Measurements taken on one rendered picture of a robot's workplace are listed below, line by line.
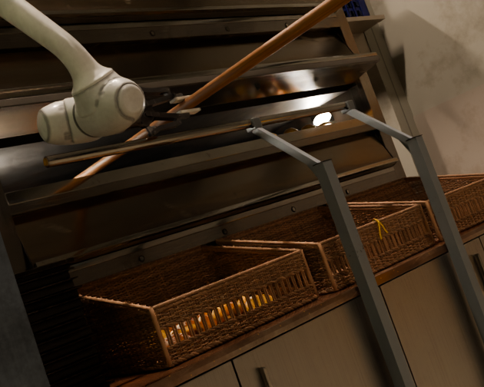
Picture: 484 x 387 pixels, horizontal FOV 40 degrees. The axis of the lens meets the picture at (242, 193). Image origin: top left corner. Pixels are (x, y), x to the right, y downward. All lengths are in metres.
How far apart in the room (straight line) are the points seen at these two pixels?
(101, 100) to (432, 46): 3.88
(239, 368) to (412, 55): 3.81
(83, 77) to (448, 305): 1.42
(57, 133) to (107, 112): 0.18
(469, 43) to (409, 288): 2.97
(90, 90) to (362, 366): 1.08
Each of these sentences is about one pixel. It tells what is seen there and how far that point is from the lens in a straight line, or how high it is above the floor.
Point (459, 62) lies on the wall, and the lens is 4.95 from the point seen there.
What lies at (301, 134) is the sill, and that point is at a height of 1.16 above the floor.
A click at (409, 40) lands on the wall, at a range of 5.17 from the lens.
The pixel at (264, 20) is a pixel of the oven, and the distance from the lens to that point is 2.94.
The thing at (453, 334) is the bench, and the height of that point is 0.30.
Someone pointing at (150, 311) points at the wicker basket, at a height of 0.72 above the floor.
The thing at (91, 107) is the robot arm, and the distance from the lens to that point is 1.42.
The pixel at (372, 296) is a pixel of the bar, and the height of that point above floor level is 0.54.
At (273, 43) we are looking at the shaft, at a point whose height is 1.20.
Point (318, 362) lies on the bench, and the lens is 1.84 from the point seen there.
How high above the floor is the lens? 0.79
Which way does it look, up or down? 5 degrees up
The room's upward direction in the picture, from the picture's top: 20 degrees counter-clockwise
